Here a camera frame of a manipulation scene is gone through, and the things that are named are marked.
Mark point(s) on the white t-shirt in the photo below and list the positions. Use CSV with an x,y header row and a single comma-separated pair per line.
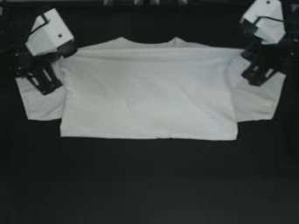
x,y
147,93

